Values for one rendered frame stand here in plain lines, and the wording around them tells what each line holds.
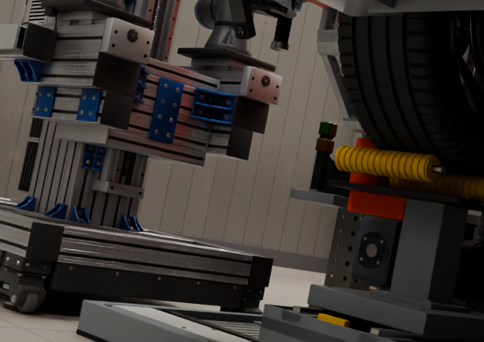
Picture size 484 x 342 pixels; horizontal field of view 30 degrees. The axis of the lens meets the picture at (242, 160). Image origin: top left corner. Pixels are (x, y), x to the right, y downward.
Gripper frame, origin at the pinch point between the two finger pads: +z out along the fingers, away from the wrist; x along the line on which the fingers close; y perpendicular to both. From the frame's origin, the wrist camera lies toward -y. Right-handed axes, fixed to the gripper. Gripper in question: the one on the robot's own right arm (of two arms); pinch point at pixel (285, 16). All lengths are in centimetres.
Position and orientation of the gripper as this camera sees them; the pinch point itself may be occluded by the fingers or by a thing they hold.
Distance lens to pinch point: 221.2
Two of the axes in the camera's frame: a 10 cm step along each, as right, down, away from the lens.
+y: 1.9, -9.8, 0.6
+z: 7.0, 1.8, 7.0
